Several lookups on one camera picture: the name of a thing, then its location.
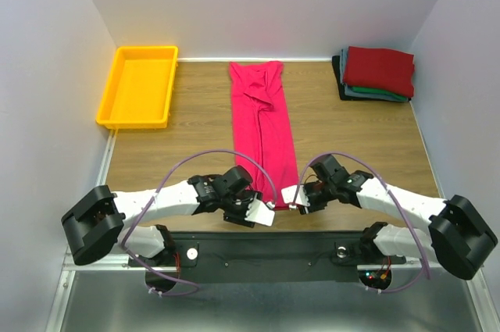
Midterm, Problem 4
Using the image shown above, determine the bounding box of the pink t shirt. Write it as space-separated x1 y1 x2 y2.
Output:
229 61 298 210

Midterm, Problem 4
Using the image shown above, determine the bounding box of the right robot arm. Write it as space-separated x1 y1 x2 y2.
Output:
281 154 498 280

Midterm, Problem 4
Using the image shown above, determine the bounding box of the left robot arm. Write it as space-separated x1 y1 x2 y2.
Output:
61 166 274 266

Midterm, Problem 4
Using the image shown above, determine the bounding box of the folded blue grey t shirt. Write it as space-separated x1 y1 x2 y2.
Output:
339 47 349 84

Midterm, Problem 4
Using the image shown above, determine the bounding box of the folded green t shirt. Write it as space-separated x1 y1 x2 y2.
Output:
344 86 409 102

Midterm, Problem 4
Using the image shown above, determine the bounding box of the folded black t shirt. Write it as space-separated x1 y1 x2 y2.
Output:
331 55 410 103

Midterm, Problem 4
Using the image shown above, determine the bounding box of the folded red t shirt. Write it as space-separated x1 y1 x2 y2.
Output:
342 46 415 98

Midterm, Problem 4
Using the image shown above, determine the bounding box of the yellow plastic tray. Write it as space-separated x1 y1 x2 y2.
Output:
96 45 179 130

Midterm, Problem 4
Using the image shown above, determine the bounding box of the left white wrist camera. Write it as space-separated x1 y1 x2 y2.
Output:
245 199 275 227

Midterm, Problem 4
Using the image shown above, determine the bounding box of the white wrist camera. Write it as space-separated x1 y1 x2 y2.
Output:
281 184 309 209
245 199 275 227

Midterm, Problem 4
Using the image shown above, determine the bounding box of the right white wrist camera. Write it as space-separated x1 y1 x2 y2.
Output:
281 184 309 209

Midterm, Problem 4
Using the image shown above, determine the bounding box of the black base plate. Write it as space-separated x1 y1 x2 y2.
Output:
146 231 405 284

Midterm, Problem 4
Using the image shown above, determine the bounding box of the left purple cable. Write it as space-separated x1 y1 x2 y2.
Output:
120 148 277 297

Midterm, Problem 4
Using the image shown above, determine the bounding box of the aluminium frame rail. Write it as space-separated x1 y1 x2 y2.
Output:
47 152 498 331

